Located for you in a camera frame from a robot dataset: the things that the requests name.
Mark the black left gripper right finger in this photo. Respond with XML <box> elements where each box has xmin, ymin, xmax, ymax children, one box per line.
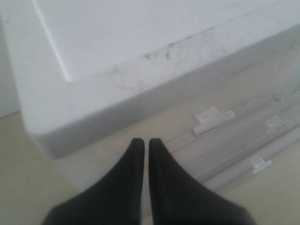
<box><xmin>148</xmin><ymin>138</ymin><xmax>255</xmax><ymax>225</ymax></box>

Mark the clear top left drawer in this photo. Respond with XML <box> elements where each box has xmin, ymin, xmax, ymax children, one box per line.
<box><xmin>167</xmin><ymin>70</ymin><xmax>300</xmax><ymax>151</ymax></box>

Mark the white plastic drawer cabinet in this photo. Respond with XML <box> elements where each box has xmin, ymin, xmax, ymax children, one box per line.
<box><xmin>0</xmin><ymin>0</ymin><xmax>300</xmax><ymax>191</ymax></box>

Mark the clear wide drawer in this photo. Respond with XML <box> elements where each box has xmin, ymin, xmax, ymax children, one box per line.
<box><xmin>167</xmin><ymin>92</ymin><xmax>300</xmax><ymax>173</ymax></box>
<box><xmin>204</xmin><ymin>125</ymin><xmax>300</xmax><ymax>191</ymax></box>

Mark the clear bottom wide drawer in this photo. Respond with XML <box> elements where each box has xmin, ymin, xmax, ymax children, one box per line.
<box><xmin>204</xmin><ymin>125</ymin><xmax>300</xmax><ymax>191</ymax></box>

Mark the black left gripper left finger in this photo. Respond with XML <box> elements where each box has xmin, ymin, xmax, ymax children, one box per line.
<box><xmin>42</xmin><ymin>138</ymin><xmax>144</xmax><ymax>225</ymax></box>

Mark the clear middle wide drawer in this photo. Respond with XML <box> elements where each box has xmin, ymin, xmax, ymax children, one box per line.
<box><xmin>167</xmin><ymin>92</ymin><xmax>300</xmax><ymax>173</ymax></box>

